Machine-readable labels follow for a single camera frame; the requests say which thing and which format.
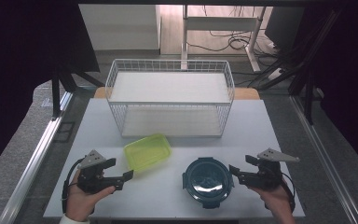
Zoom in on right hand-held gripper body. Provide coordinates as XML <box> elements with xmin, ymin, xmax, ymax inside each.
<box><xmin>244</xmin><ymin>147</ymin><xmax>301</xmax><ymax>191</ymax></box>

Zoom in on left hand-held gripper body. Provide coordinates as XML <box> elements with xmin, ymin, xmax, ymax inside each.
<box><xmin>76</xmin><ymin>149</ymin><xmax>119</xmax><ymax>194</ymax></box>

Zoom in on dark blue round food container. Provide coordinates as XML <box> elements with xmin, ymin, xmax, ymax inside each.
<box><xmin>181</xmin><ymin>156</ymin><xmax>236</xmax><ymax>210</ymax></box>

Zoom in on yellow-green rectangular food container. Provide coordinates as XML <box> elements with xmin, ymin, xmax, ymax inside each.
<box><xmin>122</xmin><ymin>133</ymin><xmax>172</xmax><ymax>173</ymax></box>

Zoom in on white wire rack shelf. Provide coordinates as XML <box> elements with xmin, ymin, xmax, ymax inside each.
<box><xmin>104</xmin><ymin>58</ymin><xmax>236</xmax><ymax>139</ymax></box>

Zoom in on person's left hand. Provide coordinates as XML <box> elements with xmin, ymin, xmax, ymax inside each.
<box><xmin>65</xmin><ymin>170</ymin><xmax>117</xmax><ymax>223</ymax></box>

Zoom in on person's right hand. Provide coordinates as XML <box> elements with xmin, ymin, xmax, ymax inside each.
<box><xmin>249</xmin><ymin>177</ymin><xmax>296</xmax><ymax>224</ymax></box>

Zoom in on person's left white sleeve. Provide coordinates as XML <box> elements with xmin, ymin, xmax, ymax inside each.
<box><xmin>58</xmin><ymin>214</ymin><xmax>91</xmax><ymax>224</ymax></box>

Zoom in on wooden board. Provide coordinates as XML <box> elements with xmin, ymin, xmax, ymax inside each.
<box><xmin>92</xmin><ymin>86</ymin><xmax>261</xmax><ymax>101</ymax></box>

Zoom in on black metal stand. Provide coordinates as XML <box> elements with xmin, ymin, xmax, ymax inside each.
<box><xmin>50</xmin><ymin>65</ymin><xmax>105</xmax><ymax>121</ymax></box>
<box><xmin>247</xmin><ymin>8</ymin><xmax>344</xmax><ymax>126</ymax></box>

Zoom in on dark curtain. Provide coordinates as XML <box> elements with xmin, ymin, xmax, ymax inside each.
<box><xmin>302</xmin><ymin>0</ymin><xmax>358</xmax><ymax>181</ymax></box>
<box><xmin>0</xmin><ymin>0</ymin><xmax>101</xmax><ymax>182</ymax></box>

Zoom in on black monitor panel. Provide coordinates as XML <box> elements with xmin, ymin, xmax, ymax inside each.
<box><xmin>264</xmin><ymin>6</ymin><xmax>306</xmax><ymax>51</ymax></box>

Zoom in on white cabinet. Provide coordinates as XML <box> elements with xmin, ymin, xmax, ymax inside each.
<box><xmin>77</xmin><ymin>4</ymin><xmax>162</xmax><ymax>51</ymax></box>

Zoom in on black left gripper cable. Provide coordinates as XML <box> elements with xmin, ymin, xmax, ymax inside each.
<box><xmin>61</xmin><ymin>158</ymin><xmax>86</xmax><ymax>215</ymax></box>

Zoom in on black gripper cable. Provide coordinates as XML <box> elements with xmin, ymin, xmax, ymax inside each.
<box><xmin>280</xmin><ymin>172</ymin><xmax>297</xmax><ymax>214</ymax></box>
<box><xmin>61</xmin><ymin>158</ymin><xmax>86</xmax><ymax>215</ymax></box>

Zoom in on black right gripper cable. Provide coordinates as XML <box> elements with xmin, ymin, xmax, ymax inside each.
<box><xmin>280</xmin><ymin>172</ymin><xmax>297</xmax><ymax>214</ymax></box>

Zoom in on aluminium rail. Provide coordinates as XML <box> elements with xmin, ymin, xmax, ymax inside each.
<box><xmin>289</xmin><ymin>94</ymin><xmax>358</xmax><ymax>224</ymax></box>
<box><xmin>0</xmin><ymin>91</ymin><xmax>75</xmax><ymax>224</ymax></box>

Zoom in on black floor cables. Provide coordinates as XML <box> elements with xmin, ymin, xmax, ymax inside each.
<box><xmin>186</xmin><ymin>5</ymin><xmax>282</xmax><ymax>58</ymax></box>

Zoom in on white metal desk frame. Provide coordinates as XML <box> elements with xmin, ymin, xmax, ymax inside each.
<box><xmin>181</xmin><ymin>4</ymin><xmax>268</xmax><ymax>74</ymax></box>

